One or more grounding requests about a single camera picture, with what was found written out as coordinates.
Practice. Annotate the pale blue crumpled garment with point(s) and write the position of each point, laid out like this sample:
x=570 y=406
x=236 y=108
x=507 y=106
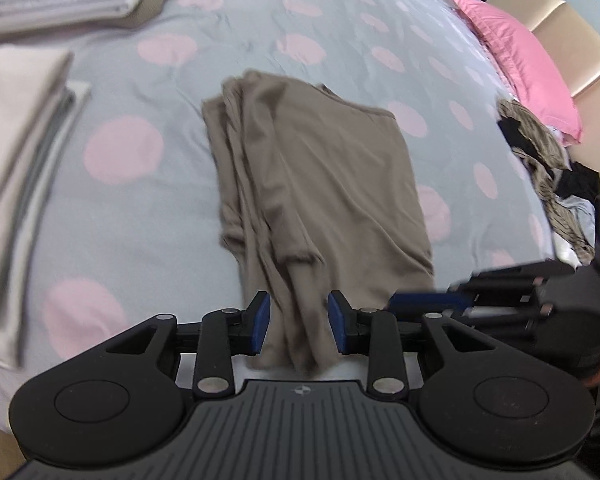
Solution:
x=577 y=215

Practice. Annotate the taupe T-shirt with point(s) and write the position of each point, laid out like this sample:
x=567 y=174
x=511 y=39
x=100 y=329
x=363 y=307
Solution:
x=320 y=170

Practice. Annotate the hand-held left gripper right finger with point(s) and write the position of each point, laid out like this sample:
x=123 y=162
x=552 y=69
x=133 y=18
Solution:
x=337 y=322

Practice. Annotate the black crumpled garment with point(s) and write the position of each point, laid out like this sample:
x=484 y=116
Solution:
x=580 y=180

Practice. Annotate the white folded garment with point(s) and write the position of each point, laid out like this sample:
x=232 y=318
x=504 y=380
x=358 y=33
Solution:
x=40 y=170

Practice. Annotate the pile of unfolded clothes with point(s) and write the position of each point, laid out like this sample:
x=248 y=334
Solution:
x=535 y=130

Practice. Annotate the beige padded headboard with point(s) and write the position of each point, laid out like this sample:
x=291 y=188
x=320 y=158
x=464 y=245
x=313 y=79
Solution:
x=575 y=25

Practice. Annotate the beige folded garment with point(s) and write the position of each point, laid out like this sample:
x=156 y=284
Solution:
x=15 y=135

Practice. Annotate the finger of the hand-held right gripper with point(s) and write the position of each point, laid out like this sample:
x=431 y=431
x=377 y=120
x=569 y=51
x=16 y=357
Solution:
x=510 y=277
x=425 y=301

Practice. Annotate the pink pillow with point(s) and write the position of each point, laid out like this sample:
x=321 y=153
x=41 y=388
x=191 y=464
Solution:
x=525 y=60

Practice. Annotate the grey pink-dotted bed sheet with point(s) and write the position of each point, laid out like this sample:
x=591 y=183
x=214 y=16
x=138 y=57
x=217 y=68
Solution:
x=145 y=210

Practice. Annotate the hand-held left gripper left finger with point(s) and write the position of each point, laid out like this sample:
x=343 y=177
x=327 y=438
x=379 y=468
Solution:
x=261 y=322

